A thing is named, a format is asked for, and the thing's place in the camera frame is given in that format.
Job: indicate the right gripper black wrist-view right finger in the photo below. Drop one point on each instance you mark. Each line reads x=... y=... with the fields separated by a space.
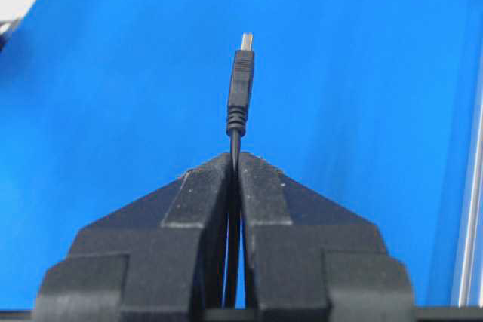
x=310 y=259

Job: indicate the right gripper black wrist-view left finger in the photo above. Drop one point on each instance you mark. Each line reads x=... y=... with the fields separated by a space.
x=160 y=258

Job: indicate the blue table mat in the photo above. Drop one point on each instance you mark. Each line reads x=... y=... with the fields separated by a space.
x=368 y=102

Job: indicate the silver aluminium extrusion frame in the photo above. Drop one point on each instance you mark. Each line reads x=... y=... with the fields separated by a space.
x=467 y=286

